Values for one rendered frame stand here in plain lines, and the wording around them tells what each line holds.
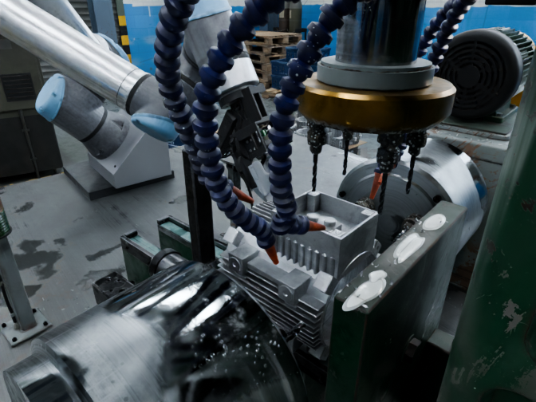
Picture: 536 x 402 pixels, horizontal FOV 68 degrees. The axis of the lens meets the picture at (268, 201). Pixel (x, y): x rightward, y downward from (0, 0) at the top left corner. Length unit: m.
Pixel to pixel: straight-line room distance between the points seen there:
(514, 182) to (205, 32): 0.55
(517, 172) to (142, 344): 0.30
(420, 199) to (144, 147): 1.02
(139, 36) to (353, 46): 7.43
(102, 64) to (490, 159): 0.78
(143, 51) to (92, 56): 7.01
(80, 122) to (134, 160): 0.21
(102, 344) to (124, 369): 0.03
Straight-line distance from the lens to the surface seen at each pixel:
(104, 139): 1.55
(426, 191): 0.74
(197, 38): 0.72
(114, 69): 0.84
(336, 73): 0.45
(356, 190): 0.80
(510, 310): 0.32
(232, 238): 0.64
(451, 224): 0.60
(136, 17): 7.82
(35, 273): 1.19
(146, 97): 0.80
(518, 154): 0.28
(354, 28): 0.46
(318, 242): 0.55
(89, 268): 1.14
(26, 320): 0.99
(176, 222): 1.03
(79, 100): 1.51
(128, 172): 1.49
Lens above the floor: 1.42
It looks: 27 degrees down
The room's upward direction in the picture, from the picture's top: straight up
